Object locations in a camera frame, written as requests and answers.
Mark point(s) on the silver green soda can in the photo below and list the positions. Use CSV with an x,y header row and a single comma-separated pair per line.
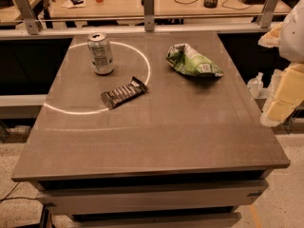
x,y
101,53

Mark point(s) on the green white chip bag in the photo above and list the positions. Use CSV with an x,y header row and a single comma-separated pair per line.
x,y
187,61

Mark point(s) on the grey metal bracket middle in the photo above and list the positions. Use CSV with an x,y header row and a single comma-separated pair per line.
x,y
148,14

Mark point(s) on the grey metal bracket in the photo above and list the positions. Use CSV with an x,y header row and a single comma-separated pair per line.
x,y
148,14
265,19
31,21

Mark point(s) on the grey table drawer unit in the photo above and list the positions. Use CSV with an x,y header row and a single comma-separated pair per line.
x,y
203,200

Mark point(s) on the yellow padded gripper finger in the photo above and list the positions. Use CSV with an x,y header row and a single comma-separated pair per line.
x,y
285,94
271,38

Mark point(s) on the clear plastic bag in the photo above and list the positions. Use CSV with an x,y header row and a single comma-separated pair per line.
x,y
255,85

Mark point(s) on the grey metal bracket right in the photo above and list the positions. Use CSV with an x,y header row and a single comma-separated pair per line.
x,y
265,19

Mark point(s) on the grey metal bracket left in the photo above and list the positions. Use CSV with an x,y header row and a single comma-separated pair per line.
x,y
31,21

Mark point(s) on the grey metal rail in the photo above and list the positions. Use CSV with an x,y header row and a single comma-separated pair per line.
x,y
12,34

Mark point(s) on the dark chocolate rxbar wrapper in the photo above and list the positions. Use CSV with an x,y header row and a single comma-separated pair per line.
x,y
123,93

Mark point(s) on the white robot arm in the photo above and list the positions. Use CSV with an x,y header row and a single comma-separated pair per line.
x,y
291,39

